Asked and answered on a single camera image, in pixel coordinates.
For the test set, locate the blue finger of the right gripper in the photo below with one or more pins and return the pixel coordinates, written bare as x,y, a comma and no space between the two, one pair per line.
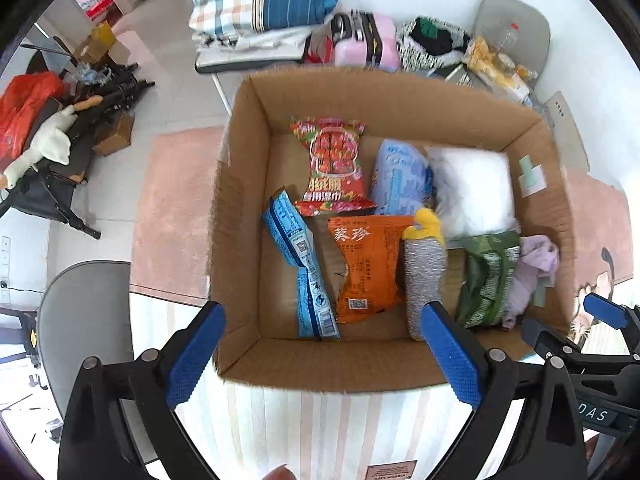
606,311

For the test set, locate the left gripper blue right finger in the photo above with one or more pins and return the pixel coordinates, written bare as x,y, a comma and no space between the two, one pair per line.
457,354

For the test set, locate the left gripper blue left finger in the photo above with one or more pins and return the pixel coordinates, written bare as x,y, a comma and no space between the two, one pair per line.
188,352

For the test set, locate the lilac soft cloth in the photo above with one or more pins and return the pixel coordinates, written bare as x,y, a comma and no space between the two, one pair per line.
539,260

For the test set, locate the green snack packet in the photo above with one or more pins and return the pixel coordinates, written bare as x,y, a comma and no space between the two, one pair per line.
489,263

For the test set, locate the yellow silver scouring sponge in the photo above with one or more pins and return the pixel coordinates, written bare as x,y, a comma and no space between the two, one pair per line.
425,255

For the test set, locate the orange snack packet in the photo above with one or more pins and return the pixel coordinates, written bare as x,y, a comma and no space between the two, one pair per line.
370,246

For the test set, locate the blue slim packet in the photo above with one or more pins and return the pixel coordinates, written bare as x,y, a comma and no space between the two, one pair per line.
288,229

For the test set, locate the red wet wipes packet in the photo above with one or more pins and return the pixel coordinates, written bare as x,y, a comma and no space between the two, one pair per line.
335,175

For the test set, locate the operator hand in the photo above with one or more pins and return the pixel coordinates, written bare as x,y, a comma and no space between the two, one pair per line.
280,473

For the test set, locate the grey round chair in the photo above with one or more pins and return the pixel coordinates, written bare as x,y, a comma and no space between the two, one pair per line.
84,312

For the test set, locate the small brown label card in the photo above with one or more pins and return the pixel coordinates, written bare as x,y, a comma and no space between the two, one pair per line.
391,471

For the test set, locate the white cotton pad bag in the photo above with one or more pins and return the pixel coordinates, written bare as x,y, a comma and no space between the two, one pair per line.
473,191

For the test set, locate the light blue tissue pack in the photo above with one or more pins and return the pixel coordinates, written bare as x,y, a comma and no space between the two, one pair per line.
402,181

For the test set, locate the small brown cardboard box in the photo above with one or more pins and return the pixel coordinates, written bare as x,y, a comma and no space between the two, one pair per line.
114,135

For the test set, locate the white goose plush toy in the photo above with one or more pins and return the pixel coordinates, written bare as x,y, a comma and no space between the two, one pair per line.
49,142

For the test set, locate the grey chair with clutter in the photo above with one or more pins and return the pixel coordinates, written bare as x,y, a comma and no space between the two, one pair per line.
518,38

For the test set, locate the black folded stroller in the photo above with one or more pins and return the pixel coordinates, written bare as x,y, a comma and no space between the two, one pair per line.
47,190

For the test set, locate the yellow snack bag on chair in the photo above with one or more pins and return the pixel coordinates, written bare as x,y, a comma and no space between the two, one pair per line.
484,64

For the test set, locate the clear plastic bottle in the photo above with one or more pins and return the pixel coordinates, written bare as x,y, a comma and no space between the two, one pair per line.
508,39

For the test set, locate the orange plastic bag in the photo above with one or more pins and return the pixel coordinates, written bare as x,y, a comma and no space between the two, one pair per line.
20,105

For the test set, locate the white bench chair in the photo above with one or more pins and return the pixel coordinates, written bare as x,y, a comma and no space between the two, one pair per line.
251,52

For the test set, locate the black white patterned bag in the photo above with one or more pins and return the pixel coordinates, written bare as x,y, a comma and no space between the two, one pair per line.
427,44

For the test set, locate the yellow bag on floor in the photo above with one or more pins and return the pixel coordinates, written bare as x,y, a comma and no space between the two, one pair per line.
96,45

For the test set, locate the pink suitcase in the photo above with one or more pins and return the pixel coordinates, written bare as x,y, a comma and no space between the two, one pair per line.
364,39

